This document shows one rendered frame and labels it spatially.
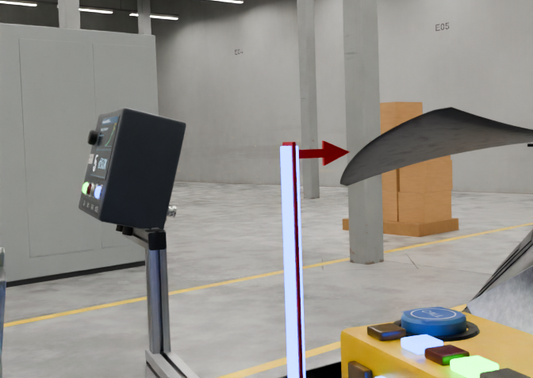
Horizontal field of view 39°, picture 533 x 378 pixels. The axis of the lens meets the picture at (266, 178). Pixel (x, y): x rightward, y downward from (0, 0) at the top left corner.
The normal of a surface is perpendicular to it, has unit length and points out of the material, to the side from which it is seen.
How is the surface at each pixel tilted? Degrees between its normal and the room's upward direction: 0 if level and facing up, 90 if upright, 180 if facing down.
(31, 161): 90
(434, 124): 164
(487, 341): 0
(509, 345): 0
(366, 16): 90
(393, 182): 90
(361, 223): 90
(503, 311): 55
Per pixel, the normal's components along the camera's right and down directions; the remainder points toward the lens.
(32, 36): 0.66, 0.02
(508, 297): -0.47, -0.51
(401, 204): -0.74, 0.06
